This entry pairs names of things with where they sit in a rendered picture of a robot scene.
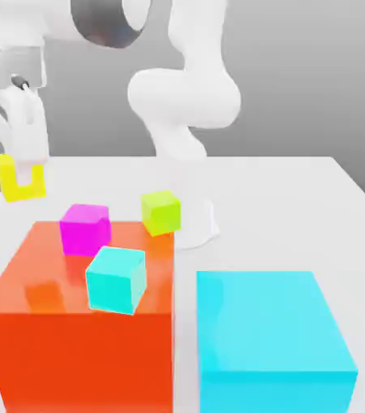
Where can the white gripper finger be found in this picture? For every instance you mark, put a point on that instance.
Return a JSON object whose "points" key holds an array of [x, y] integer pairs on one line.
{"points": [[25, 176]]}

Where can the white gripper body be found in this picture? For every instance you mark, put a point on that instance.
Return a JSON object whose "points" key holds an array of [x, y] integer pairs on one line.
{"points": [[24, 129]]}

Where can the small yellow cube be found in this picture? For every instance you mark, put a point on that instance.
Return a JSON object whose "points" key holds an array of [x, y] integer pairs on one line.
{"points": [[7, 184]]}

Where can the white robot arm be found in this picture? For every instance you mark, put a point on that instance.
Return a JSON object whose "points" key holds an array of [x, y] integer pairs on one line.
{"points": [[185, 103]]}

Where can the small magenta cube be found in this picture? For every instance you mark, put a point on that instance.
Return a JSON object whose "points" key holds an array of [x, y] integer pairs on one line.
{"points": [[83, 234]]}

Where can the small cyan cube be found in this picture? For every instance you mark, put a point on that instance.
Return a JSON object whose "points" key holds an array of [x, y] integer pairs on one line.
{"points": [[112, 284]]}

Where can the small lime green cube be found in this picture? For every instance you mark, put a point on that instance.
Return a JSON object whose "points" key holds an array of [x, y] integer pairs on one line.
{"points": [[162, 214]]}

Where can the large orange box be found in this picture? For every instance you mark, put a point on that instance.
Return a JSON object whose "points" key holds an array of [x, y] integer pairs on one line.
{"points": [[72, 358]]}

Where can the large cyan box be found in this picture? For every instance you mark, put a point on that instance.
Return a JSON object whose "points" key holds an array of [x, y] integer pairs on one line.
{"points": [[266, 329]]}

